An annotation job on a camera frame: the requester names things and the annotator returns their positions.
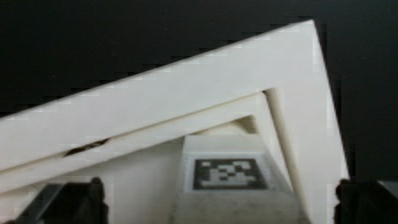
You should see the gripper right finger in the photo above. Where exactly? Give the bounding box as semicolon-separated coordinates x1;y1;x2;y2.
333;179;398;224

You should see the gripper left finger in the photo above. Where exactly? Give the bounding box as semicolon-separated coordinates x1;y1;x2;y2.
10;177;108;224

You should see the white table leg with tag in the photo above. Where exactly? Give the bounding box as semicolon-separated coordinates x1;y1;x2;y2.
168;134;310;224

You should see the white U-shaped fence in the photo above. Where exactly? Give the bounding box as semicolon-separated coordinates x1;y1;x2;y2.
3;22;348;224

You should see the white square tabletop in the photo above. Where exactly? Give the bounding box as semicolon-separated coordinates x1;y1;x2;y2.
0;94;296;224

